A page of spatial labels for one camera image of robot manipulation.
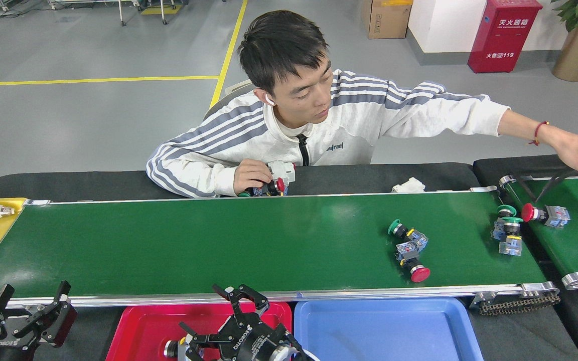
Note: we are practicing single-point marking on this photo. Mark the white circuit breaker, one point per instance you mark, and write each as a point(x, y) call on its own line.
point(284, 170)
point(409, 186)

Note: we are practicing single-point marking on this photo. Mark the long green conveyor belt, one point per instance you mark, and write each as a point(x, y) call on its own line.
point(219, 240)

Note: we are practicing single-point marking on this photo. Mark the red plastic tray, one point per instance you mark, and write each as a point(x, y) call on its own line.
point(138, 336)

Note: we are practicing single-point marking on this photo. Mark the blue plastic tray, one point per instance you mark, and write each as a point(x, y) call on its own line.
point(384, 336)

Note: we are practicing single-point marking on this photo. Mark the person's right hand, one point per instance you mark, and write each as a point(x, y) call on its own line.
point(251, 175)

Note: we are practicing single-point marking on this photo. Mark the long black foam pad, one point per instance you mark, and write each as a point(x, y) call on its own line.
point(93, 185)

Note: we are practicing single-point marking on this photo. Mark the grey office chair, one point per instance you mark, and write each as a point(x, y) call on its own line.
point(217, 108)

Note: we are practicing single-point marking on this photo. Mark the person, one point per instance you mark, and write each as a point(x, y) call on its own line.
point(359, 125)

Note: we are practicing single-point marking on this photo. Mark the yellow floor plate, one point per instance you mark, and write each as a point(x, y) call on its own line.
point(158, 9)

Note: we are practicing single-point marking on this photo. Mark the short black foam pad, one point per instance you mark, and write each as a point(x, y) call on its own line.
point(520, 165)

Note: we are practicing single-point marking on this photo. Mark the brown cardboard box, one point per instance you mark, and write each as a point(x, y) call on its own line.
point(387, 20)

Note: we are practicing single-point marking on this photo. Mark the red fire extinguisher cabinet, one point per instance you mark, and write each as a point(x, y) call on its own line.
point(504, 40)

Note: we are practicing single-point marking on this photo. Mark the black guide bracket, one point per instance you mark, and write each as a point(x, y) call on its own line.
point(537, 198)

